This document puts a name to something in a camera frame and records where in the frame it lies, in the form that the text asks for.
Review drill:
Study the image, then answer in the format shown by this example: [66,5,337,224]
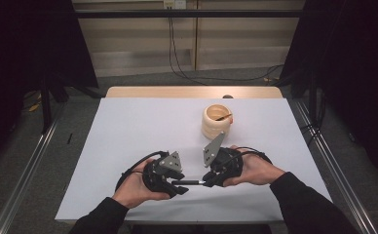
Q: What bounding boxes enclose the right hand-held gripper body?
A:
[203,131,244,187]

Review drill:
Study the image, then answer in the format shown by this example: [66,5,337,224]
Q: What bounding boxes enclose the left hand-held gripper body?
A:
[142,150,183,197]

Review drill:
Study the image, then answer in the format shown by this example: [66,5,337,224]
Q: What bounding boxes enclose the black makeup brush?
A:
[171,179,207,186]

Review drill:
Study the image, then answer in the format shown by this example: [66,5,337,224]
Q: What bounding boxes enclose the cream ribbed cup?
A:
[201,103,234,141]

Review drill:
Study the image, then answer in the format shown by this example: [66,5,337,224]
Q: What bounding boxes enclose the person's left hand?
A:
[111,158,172,210]

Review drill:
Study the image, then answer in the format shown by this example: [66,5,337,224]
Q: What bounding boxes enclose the person's right hand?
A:
[222,144,286,187]

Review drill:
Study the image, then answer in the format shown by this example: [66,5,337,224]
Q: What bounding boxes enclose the white table mat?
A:
[54,97,341,225]

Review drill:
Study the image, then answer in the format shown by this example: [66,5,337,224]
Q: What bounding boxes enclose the wooden table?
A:
[105,86,284,99]

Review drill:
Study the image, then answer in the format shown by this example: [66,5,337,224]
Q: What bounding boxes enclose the yellow floor tape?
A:
[27,101,43,113]

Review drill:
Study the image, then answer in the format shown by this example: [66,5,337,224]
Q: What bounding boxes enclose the black curtain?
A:
[278,0,378,188]
[0,0,99,175]

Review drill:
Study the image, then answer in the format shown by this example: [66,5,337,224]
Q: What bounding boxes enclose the left hand-held gripper cable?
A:
[114,150,170,193]

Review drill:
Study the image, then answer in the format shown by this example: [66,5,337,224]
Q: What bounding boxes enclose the hand-held gripper cable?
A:
[114,150,170,193]
[234,146,274,166]

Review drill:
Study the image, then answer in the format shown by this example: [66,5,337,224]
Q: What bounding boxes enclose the right hand-held gripper cable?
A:
[234,146,274,166]

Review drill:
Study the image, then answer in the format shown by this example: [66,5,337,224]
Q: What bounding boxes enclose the black wall cable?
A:
[168,17,209,87]
[170,17,285,83]

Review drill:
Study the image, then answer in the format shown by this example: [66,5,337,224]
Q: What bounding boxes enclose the black stand post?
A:
[40,72,54,135]
[308,69,319,129]

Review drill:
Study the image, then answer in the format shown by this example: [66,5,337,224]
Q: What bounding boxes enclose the aluminium floor rail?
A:
[294,99,378,234]
[0,105,65,234]

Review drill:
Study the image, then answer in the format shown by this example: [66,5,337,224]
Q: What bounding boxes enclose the black horizontal frame bar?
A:
[74,9,306,20]

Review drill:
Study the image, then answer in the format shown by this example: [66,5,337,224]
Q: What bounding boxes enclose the white wall outlet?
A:
[163,0,188,10]

